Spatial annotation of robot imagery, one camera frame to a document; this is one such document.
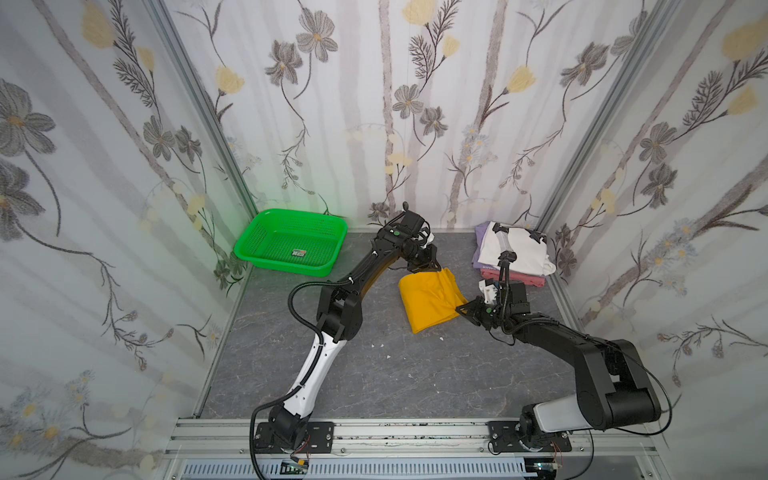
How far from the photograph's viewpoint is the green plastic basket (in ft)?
3.58

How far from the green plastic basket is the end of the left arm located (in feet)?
1.06

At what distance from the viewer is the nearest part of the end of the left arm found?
2.49 ft
